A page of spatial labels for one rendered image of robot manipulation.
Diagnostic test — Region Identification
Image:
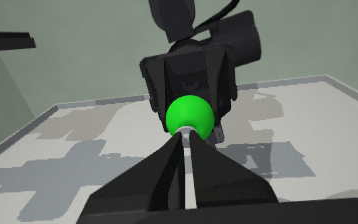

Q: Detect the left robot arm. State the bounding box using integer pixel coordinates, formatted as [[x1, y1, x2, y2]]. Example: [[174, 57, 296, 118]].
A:
[[148, 0, 261, 150]]

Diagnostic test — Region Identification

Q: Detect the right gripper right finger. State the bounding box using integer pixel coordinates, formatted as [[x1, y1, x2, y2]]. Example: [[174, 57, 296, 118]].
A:
[[189, 130, 279, 208]]

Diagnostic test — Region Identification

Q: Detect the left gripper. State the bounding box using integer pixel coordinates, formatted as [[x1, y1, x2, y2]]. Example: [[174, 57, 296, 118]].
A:
[[139, 42, 238, 133]]

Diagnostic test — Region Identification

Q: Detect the green ball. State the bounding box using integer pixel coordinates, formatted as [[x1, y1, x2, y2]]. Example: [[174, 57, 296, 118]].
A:
[[166, 95, 214, 140]]

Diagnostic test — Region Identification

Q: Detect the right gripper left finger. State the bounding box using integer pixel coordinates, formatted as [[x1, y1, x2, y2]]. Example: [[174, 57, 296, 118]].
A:
[[78, 132, 185, 219]]

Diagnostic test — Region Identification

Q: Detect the grey table edge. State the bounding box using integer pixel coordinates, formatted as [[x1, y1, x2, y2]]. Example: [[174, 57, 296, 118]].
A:
[[0, 74, 358, 153]]

